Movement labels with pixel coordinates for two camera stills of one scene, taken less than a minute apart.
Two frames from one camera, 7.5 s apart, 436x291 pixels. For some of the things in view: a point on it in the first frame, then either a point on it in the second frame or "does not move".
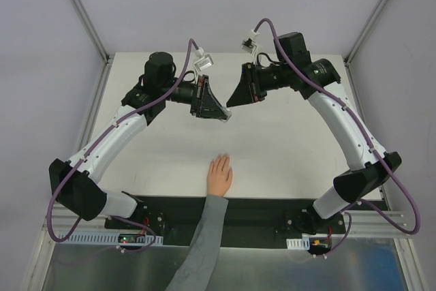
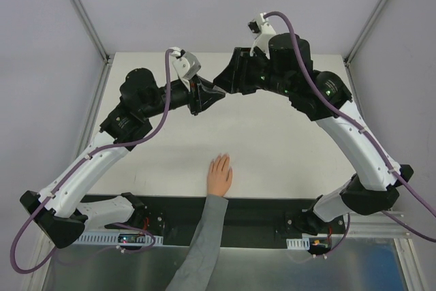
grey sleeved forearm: (197, 267) does not move
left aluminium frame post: (80, 11) does not move
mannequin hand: (219, 175) does not move
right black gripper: (254, 82) -> (244, 71)
